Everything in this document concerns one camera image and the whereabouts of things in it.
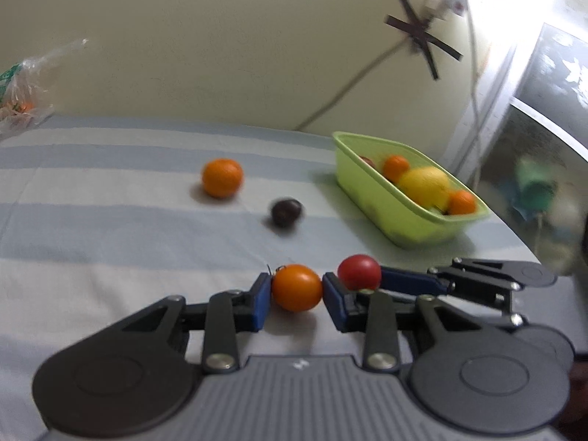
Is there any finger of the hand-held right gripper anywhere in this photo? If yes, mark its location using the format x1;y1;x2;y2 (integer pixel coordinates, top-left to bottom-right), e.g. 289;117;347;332
380;257;530;295
436;288;526;330

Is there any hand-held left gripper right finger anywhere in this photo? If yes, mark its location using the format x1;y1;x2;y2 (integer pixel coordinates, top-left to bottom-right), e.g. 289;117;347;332
323;273;468;373

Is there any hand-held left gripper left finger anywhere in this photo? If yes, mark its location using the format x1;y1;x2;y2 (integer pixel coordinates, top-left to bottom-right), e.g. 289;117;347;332
117;273;273;374

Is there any large red tomato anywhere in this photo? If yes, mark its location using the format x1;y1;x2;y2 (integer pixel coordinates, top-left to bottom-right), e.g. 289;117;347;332
337;254;382;291

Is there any orange tomato with stem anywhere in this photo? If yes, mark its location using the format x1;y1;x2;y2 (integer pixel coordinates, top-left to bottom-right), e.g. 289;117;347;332
266;263;323;312

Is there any light green plastic basket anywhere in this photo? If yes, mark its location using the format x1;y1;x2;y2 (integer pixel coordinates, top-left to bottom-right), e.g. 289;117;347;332
331;131;491;248

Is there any large yellow citrus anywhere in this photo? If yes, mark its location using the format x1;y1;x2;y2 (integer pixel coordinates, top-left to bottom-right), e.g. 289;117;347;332
397;166;453;210

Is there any large dark plum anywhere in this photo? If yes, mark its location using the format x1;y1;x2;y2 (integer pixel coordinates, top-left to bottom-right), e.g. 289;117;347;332
269;197;305;229

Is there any green plastic cup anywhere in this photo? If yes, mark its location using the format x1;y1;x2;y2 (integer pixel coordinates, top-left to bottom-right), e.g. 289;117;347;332
513;157;557;214

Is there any large rough orange mandarin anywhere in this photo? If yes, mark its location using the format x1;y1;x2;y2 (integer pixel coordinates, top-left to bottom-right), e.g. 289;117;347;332
201;158;244;200

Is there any blue white striped blanket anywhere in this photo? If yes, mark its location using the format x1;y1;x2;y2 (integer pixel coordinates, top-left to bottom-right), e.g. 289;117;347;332
0;114;549;426

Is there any black tape cross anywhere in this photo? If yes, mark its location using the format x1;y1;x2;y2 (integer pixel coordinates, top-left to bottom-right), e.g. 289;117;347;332
384;0;463;80

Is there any clear plastic bag green print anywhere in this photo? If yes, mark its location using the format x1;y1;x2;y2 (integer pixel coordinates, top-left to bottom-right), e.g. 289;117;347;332
0;38;89;141

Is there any grey window frame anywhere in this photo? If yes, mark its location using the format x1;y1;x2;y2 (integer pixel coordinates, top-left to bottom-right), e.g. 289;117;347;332
438;21;588;184

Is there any white cable under tape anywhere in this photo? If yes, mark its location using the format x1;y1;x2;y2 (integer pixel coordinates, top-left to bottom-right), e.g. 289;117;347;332
293;39;416;132

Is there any white hanging cable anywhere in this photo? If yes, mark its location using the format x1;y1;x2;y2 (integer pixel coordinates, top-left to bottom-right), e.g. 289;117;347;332
462;7;490;184

